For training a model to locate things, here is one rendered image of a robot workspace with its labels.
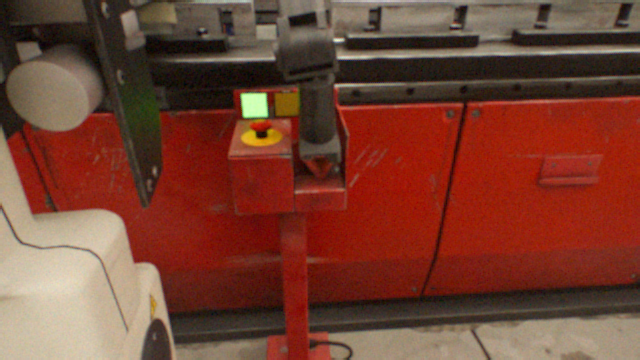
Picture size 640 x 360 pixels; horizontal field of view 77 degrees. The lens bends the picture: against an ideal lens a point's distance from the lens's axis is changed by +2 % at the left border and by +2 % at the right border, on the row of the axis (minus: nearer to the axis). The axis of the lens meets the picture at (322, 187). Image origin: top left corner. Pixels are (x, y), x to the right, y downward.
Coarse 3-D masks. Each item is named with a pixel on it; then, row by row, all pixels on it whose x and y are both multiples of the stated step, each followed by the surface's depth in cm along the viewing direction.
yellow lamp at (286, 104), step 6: (276, 96) 76; (282, 96) 76; (288, 96) 76; (294, 96) 76; (276, 102) 76; (282, 102) 76; (288, 102) 77; (294, 102) 77; (276, 108) 77; (282, 108) 77; (288, 108) 77; (294, 108) 77; (276, 114) 78; (282, 114) 78; (288, 114) 78; (294, 114) 78
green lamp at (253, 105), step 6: (246, 96) 75; (252, 96) 75; (258, 96) 75; (264, 96) 76; (246, 102) 76; (252, 102) 76; (258, 102) 76; (264, 102) 76; (246, 108) 76; (252, 108) 77; (258, 108) 77; (264, 108) 77; (246, 114) 77; (252, 114) 77; (258, 114) 77; (264, 114) 77
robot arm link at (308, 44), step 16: (288, 0) 53; (304, 0) 53; (320, 0) 53; (288, 16) 53; (304, 16) 54; (320, 16) 53; (288, 32) 53; (304, 32) 53; (320, 32) 53; (288, 48) 53; (304, 48) 53; (320, 48) 53; (288, 64) 55; (304, 64) 55; (320, 64) 56
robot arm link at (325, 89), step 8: (304, 80) 59; (312, 80) 58; (320, 80) 58; (328, 80) 58; (304, 88) 58; (312, 88) 58; (320, 88) 58; (328, 88) 58; (304, 96) 59; (312, 96) 59; (320, 96) 59; (328, 96) 59; (304, 104) 60; (312, 104) 59; (320, 104) 60; (328, 104) 60; (304, 112) 61; (312, 112) 61; (320, 112) 60; (328, 112) 61
